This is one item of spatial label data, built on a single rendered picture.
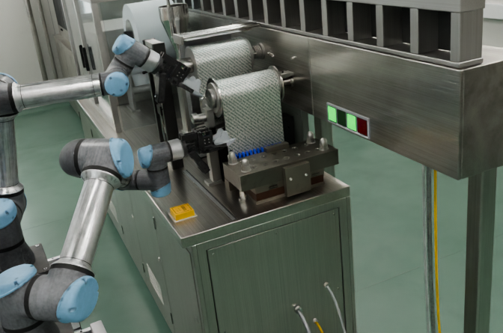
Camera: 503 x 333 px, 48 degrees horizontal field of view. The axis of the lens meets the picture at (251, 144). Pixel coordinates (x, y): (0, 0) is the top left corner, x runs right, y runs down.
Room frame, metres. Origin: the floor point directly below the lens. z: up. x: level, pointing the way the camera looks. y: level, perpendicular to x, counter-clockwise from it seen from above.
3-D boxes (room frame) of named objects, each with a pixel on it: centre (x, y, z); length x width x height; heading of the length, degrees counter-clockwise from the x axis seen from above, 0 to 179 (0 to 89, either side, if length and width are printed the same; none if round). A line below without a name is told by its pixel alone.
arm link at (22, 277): (1.30, 0.65, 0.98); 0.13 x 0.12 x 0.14; 74
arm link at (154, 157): (1.90, 0.35, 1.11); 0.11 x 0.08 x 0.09; 113
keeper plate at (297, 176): (1.88, -0.15, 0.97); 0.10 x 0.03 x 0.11; 113
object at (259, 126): (2.06, -0.02, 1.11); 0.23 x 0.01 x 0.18; 113
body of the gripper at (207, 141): (1.97, 0.20, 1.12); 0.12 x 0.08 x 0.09; 113
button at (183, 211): (1.83, 0.27, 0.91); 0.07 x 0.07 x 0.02; 23
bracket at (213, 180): (2.08, 0.17, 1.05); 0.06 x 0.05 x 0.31; 113
